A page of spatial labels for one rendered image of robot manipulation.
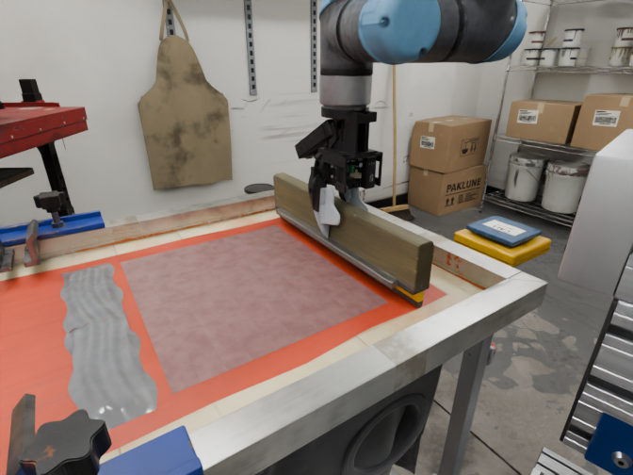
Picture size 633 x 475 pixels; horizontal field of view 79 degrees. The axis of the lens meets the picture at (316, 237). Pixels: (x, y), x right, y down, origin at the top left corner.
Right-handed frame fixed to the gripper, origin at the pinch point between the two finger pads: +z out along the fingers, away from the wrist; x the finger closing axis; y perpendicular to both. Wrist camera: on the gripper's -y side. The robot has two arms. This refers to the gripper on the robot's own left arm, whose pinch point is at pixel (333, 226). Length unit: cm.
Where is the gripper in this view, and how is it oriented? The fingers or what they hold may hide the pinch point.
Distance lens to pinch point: 66.4
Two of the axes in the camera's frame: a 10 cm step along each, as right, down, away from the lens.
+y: 5.5, 3.5, -7.6
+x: 8.4, -2.3, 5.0
